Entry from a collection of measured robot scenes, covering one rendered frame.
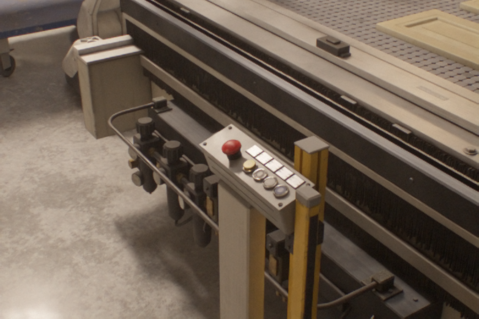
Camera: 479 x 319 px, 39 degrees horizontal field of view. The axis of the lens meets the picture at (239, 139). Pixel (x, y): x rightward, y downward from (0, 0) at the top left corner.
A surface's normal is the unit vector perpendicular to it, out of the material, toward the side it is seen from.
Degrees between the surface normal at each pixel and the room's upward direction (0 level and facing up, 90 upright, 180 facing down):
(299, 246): 90
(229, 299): 90
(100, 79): 90
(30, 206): 0
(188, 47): 90
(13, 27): 0
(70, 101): 0
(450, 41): 12
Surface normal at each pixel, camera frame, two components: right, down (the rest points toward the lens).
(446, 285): -0.84, 0.26
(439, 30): 0.00, -0.88
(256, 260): 0.55, 0.40
